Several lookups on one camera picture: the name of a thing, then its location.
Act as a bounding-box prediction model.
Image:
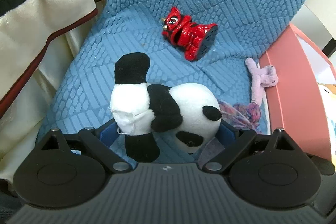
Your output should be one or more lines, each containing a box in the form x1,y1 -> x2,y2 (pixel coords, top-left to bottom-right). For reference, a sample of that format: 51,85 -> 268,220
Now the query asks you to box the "black and white panda plush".
110,52 -> 222,162

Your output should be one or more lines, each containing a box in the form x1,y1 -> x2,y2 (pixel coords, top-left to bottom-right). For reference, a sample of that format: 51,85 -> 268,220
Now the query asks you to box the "purple plush toy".
245,58 -> 278,106

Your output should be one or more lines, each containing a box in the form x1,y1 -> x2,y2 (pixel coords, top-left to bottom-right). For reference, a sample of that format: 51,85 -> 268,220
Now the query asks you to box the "red lion dance figurine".
162,7 -> 218,62

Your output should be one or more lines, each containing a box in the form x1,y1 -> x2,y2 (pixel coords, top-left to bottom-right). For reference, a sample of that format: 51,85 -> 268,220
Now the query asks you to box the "pink storage box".
259,24 -> 335,161

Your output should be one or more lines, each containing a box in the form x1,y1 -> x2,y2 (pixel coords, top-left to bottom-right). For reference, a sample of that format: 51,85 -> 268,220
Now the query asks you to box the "cream black striped blanket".
1,0 -> 104,186

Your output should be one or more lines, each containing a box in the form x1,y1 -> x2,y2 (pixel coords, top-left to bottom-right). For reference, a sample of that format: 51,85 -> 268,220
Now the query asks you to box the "blue textured pillow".
37,0 -> 305,141

